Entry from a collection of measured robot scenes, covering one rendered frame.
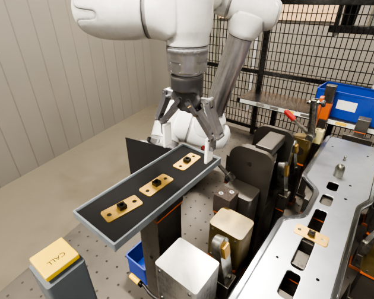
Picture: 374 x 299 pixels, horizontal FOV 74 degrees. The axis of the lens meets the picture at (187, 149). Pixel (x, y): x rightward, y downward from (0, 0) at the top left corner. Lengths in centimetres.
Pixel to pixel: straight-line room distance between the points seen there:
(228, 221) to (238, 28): 73
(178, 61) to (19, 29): 240
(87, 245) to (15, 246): 123
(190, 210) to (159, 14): 89
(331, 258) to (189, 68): 57
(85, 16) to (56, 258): 46
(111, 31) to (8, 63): 226
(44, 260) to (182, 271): 24
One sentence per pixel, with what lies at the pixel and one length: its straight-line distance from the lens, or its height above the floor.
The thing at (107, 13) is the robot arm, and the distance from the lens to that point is 56.
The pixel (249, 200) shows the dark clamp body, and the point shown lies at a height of 108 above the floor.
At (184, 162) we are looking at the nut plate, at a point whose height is 116.
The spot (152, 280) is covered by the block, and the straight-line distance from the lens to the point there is 88.
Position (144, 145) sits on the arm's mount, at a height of 94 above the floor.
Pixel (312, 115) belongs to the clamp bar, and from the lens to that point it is 110.
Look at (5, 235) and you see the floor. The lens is 244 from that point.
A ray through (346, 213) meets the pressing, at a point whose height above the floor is 100.
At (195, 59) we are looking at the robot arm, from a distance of 54.
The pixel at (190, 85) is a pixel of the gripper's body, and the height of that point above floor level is 138.
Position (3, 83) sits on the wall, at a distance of 278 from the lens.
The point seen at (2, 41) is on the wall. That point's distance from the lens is 278.
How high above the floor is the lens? 154
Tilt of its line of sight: 31 degrees down
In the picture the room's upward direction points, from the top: straight up
